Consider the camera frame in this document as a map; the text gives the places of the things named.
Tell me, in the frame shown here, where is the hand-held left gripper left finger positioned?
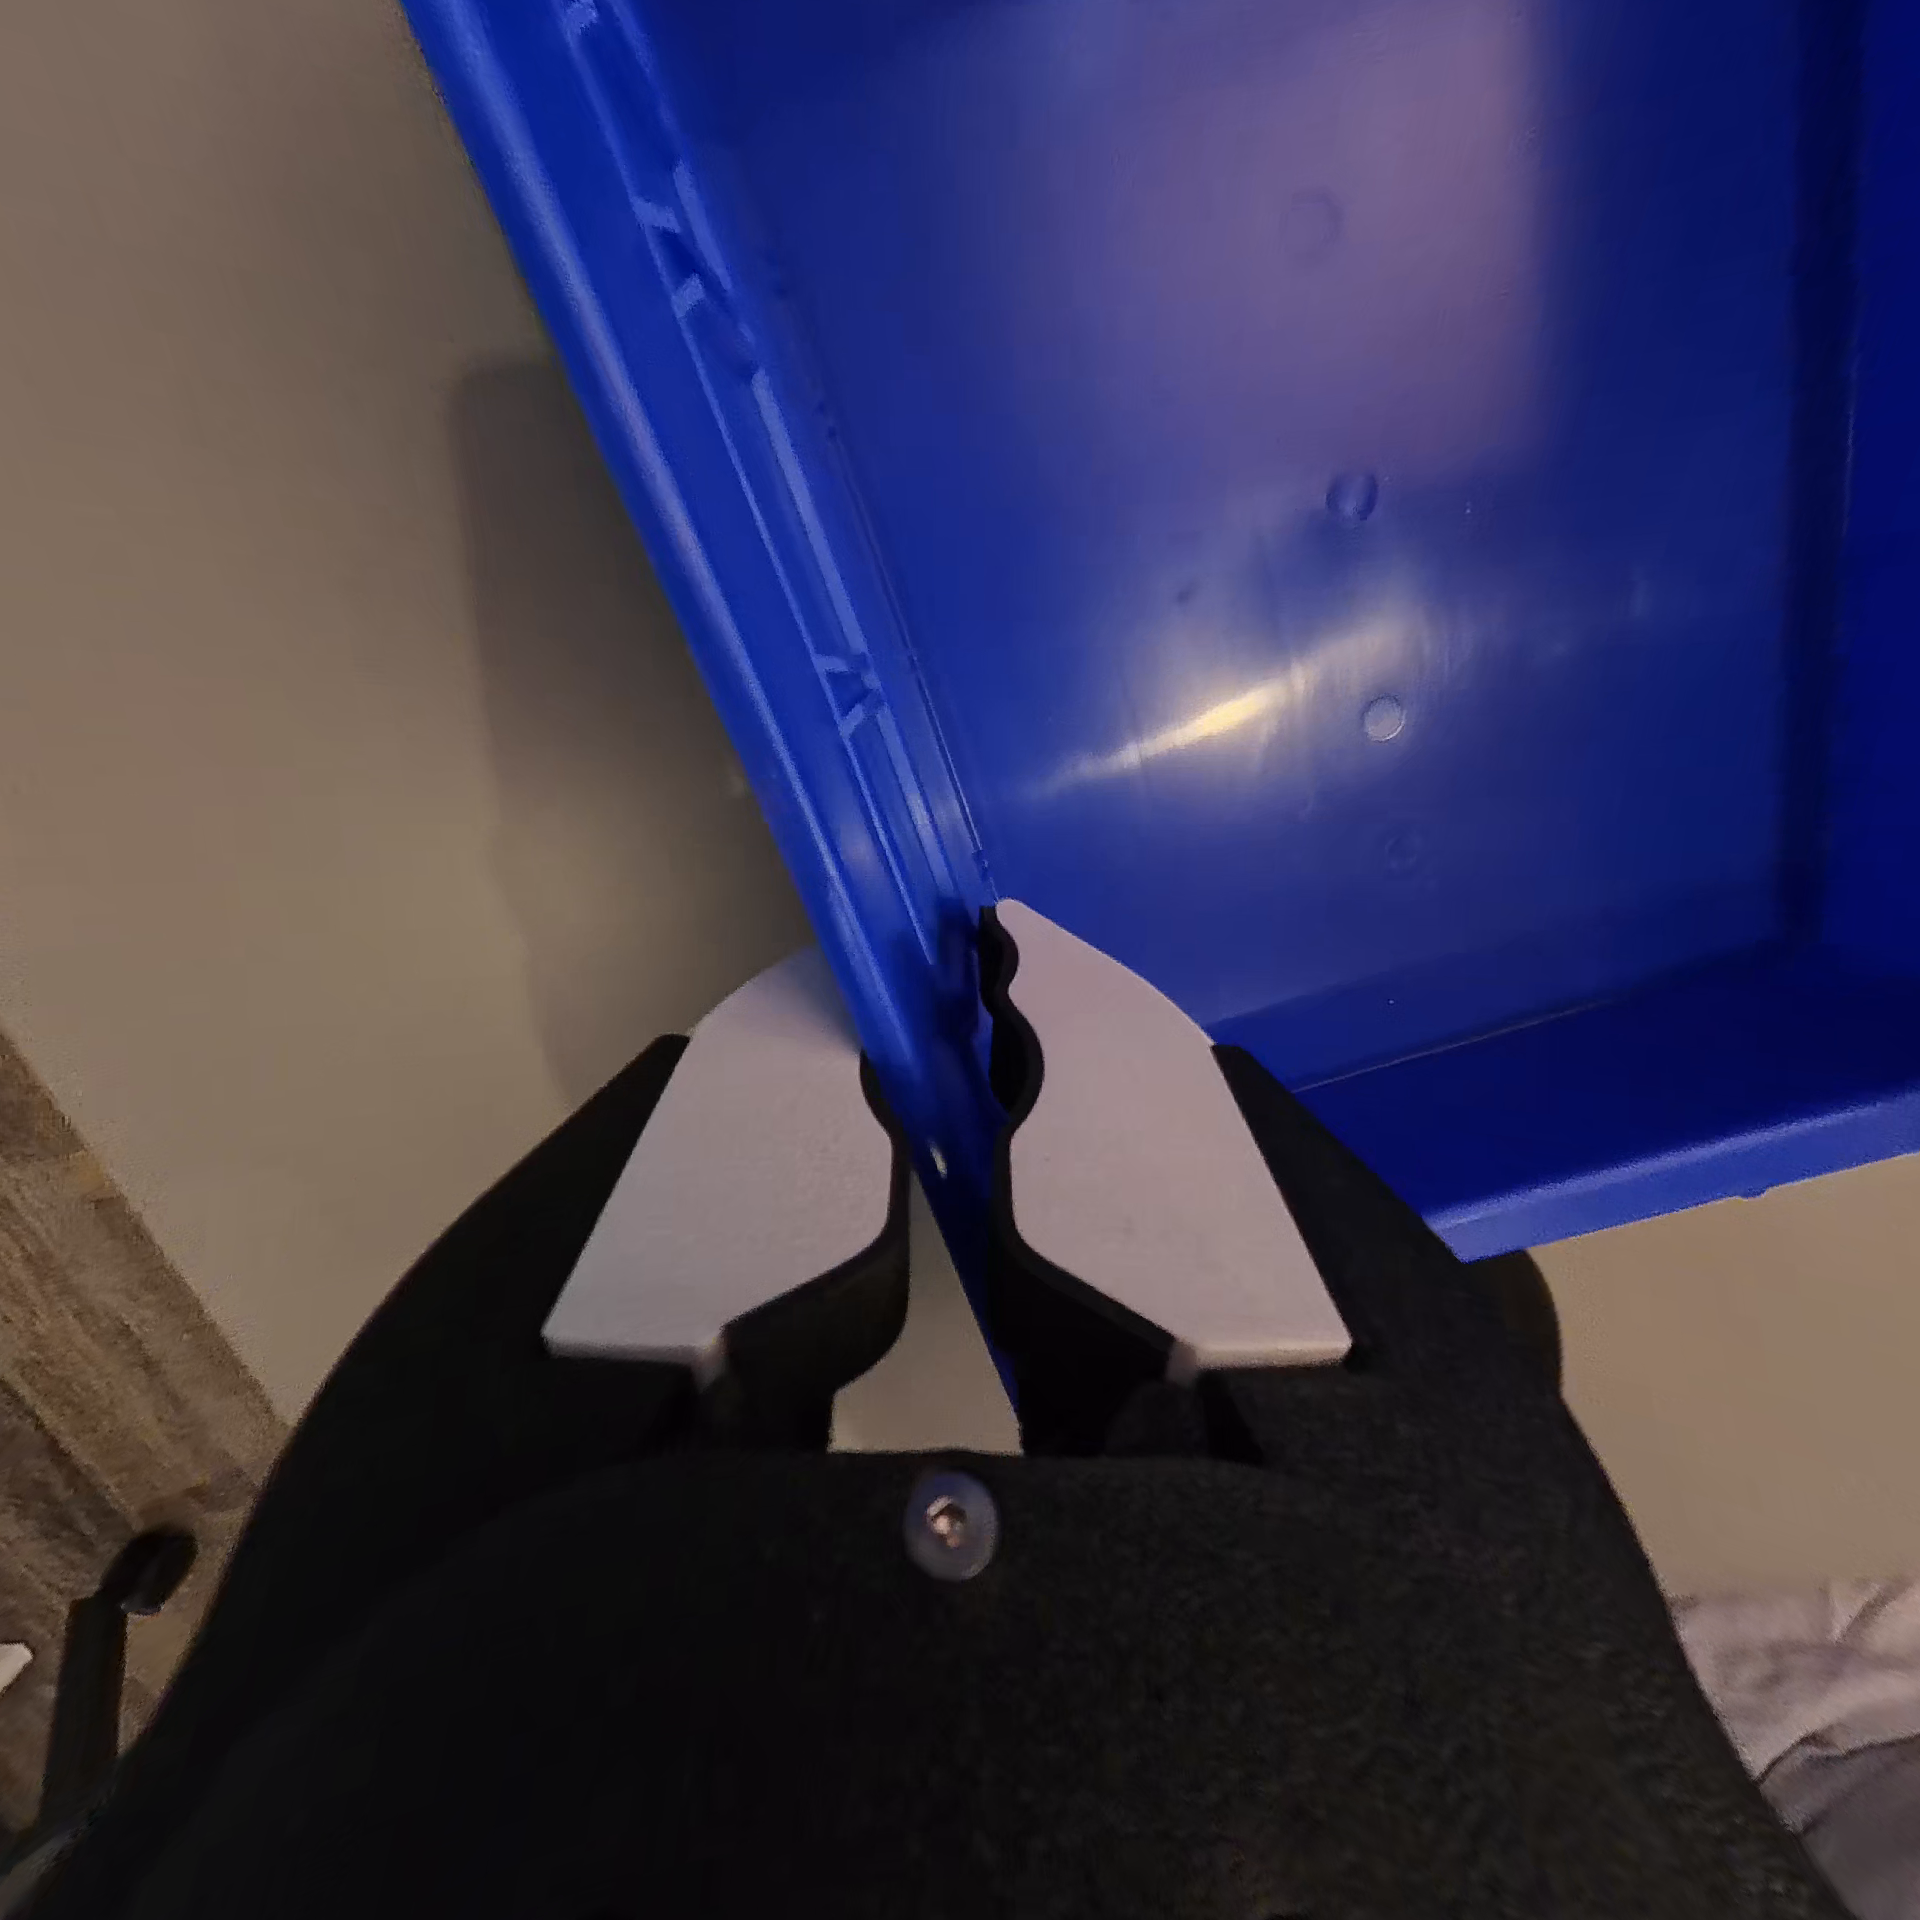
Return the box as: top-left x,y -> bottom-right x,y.
542,945 -> 919,1411

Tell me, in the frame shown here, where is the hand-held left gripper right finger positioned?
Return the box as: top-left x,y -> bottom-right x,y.
975,894 -> 1354,1416

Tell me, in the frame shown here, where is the blue plastic bin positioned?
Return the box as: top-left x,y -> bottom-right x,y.
399,0 -> 1920,1443

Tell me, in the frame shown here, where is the person's leg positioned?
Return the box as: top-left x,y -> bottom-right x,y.
1666,1577 -> 1920,1920

